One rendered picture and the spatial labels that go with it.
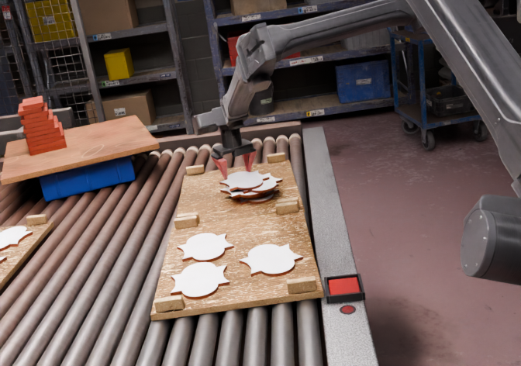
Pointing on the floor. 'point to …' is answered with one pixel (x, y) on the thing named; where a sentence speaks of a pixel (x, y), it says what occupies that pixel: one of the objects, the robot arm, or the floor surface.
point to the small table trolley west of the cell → (415, 112)
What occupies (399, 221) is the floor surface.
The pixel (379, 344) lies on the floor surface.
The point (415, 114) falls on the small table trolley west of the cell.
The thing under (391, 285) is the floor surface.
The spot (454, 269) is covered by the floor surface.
